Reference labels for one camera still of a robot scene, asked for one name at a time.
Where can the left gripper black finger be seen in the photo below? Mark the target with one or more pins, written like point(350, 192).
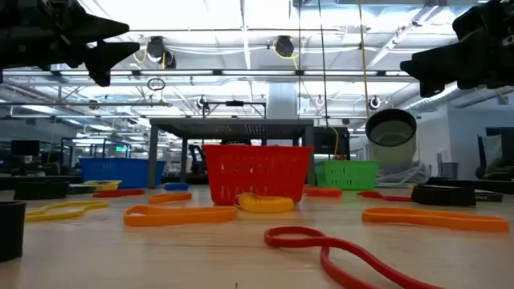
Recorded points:
point(108, 52)
point(96, 28)

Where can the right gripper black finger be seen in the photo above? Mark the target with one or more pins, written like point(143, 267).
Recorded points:
point(441, 64)
point(470, 24)

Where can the thin red rubber band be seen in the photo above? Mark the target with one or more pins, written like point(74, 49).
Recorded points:
point(371, 195)
point(116, 194)

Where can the orange rubber band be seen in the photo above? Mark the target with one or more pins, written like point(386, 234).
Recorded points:
point(441, 221)
point(180, 218)
point(168, 198)

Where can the orange coil wristband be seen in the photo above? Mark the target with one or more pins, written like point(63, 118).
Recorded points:
point(323, 192)

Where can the red plastic basket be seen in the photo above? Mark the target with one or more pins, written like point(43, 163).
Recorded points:
point(257, 172)

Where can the yellow coil wristband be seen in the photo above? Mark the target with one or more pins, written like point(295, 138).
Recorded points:
point(265, 204)

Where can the grey waste bin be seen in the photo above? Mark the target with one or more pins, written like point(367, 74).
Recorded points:
point(449, 170)

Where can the black computer monitor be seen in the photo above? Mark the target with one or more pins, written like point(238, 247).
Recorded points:
point(25, 147)

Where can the blue plastic basket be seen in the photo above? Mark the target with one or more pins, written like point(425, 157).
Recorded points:
point(120, 172)

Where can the green plastic basket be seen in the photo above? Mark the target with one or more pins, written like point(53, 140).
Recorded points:
point(347, 175)

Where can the grey perforated metal shelf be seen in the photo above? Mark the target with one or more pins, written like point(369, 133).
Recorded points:
point(233, 128)

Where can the yellow rubber band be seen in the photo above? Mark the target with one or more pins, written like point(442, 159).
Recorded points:
point(36, 218)

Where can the long red rubber band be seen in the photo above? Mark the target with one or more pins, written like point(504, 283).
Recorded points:
point(270, 237)

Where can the black aluminium frame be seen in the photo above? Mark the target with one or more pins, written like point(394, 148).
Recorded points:
point(482, 184)

